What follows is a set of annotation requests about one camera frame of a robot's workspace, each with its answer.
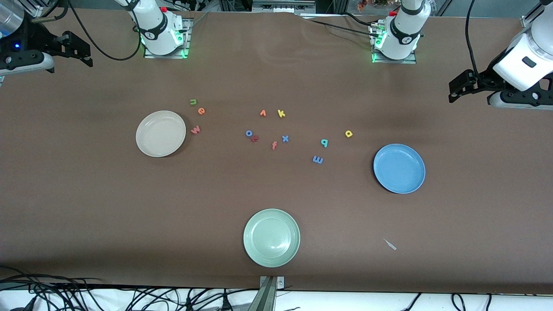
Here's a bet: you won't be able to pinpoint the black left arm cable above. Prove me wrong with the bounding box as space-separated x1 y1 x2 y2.
465 0 481 76

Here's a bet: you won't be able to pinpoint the pale green plate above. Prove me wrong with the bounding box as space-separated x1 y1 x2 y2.
243 209 301 268

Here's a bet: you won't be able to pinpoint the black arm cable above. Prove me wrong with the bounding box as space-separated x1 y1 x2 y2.
67 0 145 61
465 0 481 76

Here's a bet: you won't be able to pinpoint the tangled black floor cables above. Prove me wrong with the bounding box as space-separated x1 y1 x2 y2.
0 266 260 311

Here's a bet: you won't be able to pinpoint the grey metal box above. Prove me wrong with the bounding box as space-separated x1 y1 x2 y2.
252 0 316 13

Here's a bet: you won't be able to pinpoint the blue plate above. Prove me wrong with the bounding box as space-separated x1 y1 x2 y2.
373 144 426 194

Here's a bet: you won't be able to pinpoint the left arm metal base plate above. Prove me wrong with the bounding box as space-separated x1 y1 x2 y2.
371 24 418 65

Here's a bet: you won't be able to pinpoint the beige brown plate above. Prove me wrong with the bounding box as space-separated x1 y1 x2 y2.
136 111 187 158

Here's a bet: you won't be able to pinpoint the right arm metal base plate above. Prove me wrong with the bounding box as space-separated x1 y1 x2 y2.
143 17 193 59

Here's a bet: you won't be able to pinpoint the orange flower decoration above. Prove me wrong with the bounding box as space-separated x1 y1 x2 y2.
356 0 389 11

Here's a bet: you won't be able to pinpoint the black cable on table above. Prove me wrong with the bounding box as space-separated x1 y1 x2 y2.
340 12 379 29
308 19 380 38

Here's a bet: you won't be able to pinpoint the aluminium frame profile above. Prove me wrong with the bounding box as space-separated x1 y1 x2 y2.
520 0 546 29
24 0 57 19

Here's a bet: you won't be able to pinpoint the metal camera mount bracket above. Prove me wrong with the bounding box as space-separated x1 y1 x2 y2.
248 276 285 311

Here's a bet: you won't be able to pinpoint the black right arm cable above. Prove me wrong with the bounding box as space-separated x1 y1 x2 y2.
67 0 145 61

